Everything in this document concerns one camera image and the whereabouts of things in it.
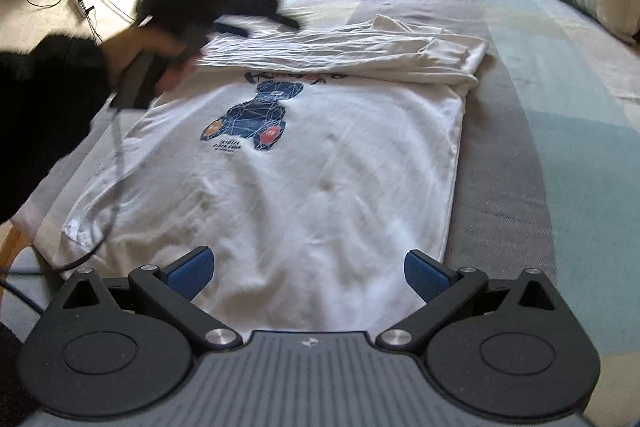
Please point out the white printed long-sleeve shirt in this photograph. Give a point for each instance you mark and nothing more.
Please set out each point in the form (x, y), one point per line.
(325, 187)

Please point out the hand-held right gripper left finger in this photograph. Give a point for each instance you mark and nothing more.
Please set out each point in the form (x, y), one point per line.
(192, 274)

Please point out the person's left forearm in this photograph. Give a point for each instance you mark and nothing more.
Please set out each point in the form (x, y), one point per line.
(45, 117)

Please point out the white power strip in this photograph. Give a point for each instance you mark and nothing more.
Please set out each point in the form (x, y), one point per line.
(78, 4)

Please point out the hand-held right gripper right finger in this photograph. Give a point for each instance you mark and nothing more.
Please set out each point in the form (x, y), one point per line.
(425, 274)

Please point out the person's left hand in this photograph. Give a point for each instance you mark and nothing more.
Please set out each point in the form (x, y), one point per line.
(132, 44)

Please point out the bed with patterned sheet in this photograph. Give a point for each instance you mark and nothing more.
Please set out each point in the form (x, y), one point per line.
(550, 157)

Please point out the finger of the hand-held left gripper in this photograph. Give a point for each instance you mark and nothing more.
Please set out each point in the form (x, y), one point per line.
(230, 30)
(250, 4)

